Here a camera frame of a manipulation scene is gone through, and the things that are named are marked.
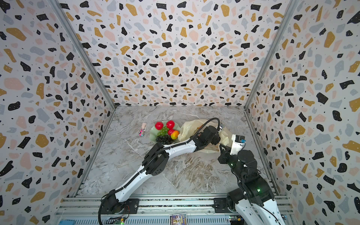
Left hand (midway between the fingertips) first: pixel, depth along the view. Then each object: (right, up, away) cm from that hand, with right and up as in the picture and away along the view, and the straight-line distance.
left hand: (219, 130), depth 95 cm
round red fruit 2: (-42, +3, +5) cm, 42 cm away
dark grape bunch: (-36, -6, -2) cm, 37 cm away
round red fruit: (-34, +4, +4) cm, 35 cm away
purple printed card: (-26, -42, -26) cm, 56 cm away
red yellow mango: (-31, -2, 0) cm, 31 cm away
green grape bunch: (-39, -1, +6) cm, 39 cm away
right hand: (-5, -5, -26) cm, 27 cm away
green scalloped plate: (-46, -2, +5) cm, 46 cm away
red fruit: (-34, -1, +5) cm, 34 cm away
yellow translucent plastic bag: (-17, +2, +4) cm, 18 cm away
